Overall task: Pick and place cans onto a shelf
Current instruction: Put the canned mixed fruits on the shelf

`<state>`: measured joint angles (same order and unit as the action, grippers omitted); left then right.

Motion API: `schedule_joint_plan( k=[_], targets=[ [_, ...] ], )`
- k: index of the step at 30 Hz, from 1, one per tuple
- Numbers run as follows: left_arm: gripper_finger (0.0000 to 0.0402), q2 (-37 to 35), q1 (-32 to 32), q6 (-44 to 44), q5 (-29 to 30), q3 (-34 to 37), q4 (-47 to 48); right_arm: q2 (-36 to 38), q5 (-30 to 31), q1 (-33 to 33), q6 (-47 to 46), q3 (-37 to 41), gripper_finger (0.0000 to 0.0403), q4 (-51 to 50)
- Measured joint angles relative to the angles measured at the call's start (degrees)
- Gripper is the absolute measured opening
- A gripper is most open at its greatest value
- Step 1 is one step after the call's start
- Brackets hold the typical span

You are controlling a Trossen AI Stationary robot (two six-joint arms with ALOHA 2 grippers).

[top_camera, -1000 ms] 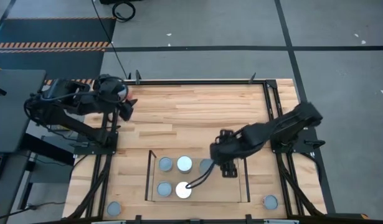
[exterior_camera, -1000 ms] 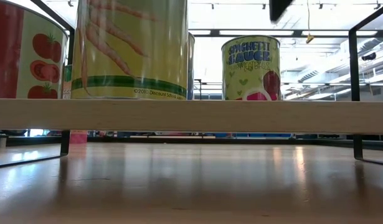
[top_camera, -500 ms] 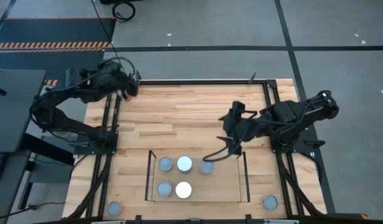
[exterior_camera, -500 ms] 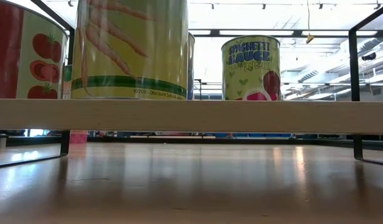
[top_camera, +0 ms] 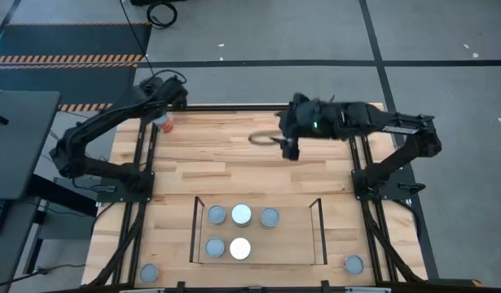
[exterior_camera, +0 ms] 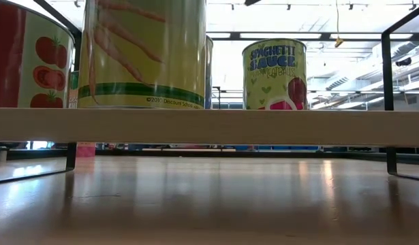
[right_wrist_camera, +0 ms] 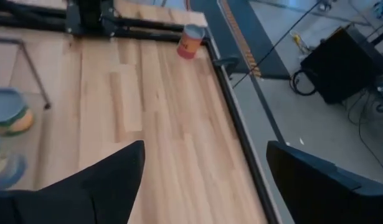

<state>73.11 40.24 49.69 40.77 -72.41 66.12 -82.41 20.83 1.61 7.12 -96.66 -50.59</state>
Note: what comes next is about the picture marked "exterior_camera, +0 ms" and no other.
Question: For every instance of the tall blue label can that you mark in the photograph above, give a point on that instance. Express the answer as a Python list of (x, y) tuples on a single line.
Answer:
[(209, 68)]

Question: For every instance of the spaghetti sauce can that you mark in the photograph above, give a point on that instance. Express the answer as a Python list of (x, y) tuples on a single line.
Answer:
[(274, 75)]

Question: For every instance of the tall yellow carrots can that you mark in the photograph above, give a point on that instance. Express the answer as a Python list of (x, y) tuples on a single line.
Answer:
[(141, 54)]

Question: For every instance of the red label food can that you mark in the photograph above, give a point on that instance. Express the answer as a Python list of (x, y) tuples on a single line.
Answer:
[(86, 150)]

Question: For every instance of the tomato print food can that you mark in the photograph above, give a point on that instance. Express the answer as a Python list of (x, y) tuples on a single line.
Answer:
[(28, 58)]

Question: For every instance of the black overhead light bar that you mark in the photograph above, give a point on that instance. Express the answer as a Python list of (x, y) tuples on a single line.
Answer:
[(234, 35)]

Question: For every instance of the black ceiling device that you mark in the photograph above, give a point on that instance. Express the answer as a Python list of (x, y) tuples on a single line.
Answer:
[(403, 62)]

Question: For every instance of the black aluminium rig frame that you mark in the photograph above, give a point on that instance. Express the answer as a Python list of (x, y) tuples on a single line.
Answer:
[(250, 154)]

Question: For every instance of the thin black horizontal rail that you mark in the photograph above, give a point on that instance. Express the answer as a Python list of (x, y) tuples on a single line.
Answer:
[(331, 91)]

